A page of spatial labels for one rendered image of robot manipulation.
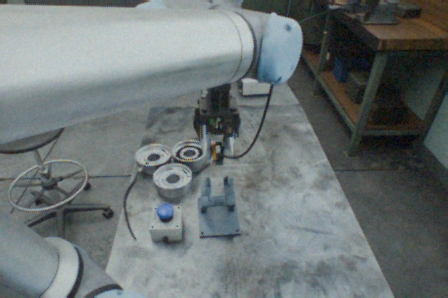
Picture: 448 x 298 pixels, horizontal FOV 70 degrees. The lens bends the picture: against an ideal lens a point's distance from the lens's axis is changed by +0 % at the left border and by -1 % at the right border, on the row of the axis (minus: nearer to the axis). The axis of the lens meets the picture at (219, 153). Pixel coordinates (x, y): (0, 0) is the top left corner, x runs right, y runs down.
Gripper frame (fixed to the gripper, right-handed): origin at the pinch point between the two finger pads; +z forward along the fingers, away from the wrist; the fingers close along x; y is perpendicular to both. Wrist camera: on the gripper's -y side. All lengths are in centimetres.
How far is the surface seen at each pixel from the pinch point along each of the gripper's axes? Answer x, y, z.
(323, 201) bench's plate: 28.8, -1.1, 19.5
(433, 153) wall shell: 155, -99, 87
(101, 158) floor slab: -72, -130, 100
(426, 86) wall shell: 156, -132, 54
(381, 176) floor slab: 119, -93, 99
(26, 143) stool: -78, -63, 38
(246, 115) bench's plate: 15, -47, 20
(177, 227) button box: -9.7, 7.8, 15.1
